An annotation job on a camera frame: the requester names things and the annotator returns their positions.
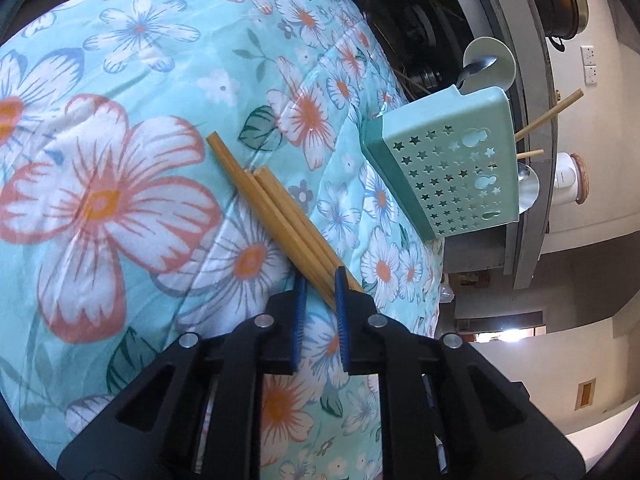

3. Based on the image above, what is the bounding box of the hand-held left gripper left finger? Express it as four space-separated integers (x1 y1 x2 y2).
57 276 307 480

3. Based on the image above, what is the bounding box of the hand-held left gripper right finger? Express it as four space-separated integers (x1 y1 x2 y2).
334 266 586 480

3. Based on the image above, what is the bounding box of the mint green utensil holder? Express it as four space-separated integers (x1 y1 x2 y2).
360 85 521 242

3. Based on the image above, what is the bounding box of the white ribbed rice scoop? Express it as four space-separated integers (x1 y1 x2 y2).
517 165 541 213

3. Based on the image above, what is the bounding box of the grey concrete kitchen counter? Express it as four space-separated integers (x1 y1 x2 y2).
440 0 558 291

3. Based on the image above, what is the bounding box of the white kitchen appliance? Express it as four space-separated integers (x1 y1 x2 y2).
554 152 581 203

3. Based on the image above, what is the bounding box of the woven round trivet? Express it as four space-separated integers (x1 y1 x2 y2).
572 154 591 205

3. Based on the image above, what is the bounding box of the white plastic spoon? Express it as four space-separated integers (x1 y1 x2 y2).
462 36 517 96

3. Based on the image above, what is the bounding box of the white wall socket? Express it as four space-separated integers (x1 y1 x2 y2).
580 45 600 86

